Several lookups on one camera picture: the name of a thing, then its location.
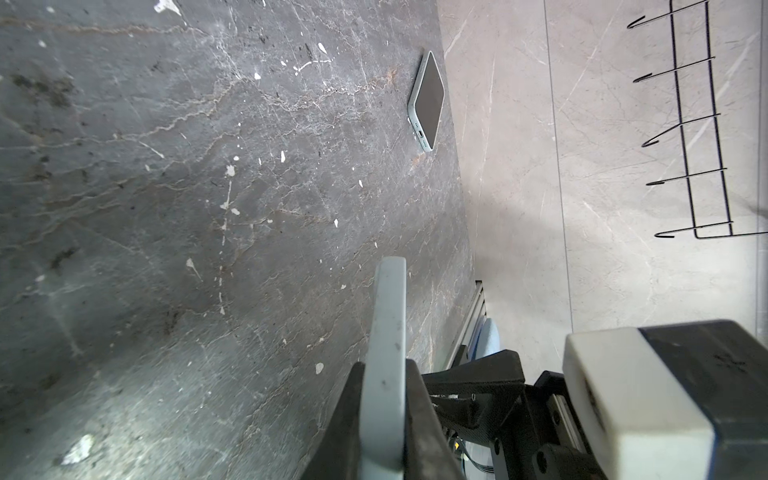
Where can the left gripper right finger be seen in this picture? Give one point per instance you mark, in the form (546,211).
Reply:
(427,454)

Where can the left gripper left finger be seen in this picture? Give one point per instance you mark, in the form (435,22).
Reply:
(337,456)

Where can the phone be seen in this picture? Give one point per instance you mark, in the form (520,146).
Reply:
(425,103)
(383,396)

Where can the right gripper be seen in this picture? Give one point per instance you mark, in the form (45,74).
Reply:
(539,437)

